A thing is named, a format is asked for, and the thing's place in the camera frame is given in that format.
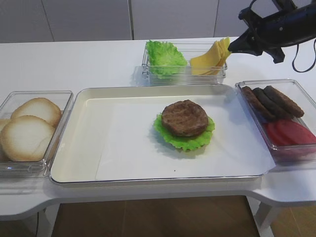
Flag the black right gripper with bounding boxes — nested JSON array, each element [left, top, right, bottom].
[[228, 0, 316, 64]]

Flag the yellow cheese slice stack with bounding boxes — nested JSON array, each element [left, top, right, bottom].
[[190, 52, 226, 75]]

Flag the clear lettuce and cheese container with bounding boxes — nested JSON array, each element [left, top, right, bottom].
[[142, 40, 227, 85]]

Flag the lettuce leaves in container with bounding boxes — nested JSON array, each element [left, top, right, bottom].
[[146, 40, 188, 79]]

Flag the cooked patty on lettuce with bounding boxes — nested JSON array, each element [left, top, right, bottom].
[[161, 100, 209, 137]]

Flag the lettuce leaf under patty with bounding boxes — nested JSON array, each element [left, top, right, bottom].
[[153, 114, 215, 151]]

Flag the left patty in container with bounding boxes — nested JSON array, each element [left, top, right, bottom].
[[241, 86, 276, 121]]

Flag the right patty in container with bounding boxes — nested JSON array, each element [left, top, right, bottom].
[[263, 85, 305, 118]]

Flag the clear patty and tomato container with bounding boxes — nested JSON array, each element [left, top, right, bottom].
[[235, 79, 316, 162]]

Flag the front tomato slice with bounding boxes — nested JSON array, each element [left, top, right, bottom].
[[264, 119, 316, 146]]

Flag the cream metal tray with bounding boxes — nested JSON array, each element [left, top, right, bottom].
[[51, 84, 261, 183]]

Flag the white paper sheet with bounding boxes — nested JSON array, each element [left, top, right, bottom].
[[95, 95, 275, 180]]

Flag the white table leg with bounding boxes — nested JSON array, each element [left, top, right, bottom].
[[36, 204, 60, 237], [246, 196, 274, 237]]

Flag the back bun half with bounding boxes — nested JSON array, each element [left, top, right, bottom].
[[10, 98, 61, 127]]

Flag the bun half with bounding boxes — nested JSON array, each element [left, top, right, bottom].
[[0, 119, 11, 132], [10, 98, 61, 127], [0, 116, 55, 161]]

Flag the clear plastic bun container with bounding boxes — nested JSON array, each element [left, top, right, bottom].
[[0, 91, 73, 178]]

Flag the front bun half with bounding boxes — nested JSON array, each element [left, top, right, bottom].
[[0, 116, 55, 161]]

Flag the left bun half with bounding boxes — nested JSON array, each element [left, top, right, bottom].
[[0, 119, 11, 132]]

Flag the left white table leg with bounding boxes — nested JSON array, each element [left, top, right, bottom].
[[36, 204, 60, 237]]

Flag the black cable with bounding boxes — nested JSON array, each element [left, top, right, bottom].
[[292, 37, 316, 73]]

